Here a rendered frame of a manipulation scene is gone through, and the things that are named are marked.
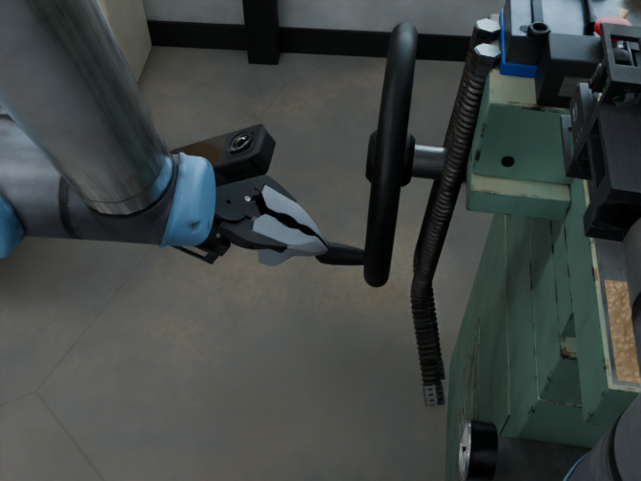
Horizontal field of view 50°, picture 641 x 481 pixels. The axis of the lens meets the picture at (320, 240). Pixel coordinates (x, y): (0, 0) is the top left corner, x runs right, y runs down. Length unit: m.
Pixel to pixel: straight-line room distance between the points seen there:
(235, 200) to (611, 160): 0.41
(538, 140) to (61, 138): 0.41
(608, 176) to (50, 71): 0.28
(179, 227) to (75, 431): 1.05
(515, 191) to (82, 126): 0.41
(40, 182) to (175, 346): 1.05
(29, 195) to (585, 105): 0.41
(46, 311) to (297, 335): 0.59
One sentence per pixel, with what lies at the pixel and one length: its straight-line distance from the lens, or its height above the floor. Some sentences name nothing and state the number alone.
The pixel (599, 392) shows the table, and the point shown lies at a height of 0.88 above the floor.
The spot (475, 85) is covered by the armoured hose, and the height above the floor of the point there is 0.94.
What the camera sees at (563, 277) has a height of 0.82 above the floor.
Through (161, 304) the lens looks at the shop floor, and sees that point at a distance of 1.66.
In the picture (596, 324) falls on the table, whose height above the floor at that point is 0.89.
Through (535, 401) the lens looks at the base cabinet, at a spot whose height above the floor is 0.70.
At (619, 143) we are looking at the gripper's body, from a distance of 0.37.
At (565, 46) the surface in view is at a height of 1.01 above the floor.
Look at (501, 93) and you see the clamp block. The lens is 0.64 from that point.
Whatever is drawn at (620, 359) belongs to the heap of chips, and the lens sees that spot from 0.55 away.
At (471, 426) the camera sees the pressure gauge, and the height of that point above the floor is 0.68.
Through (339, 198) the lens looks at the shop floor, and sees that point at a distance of 1.83.
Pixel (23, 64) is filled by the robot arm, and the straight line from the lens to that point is 0.37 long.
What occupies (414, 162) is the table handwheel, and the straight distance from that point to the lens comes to 0.76.
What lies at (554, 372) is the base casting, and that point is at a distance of 0.69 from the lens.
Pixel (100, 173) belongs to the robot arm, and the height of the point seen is 1.03.
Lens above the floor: 1.35
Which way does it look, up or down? 51 degrees down
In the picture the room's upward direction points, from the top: straight up
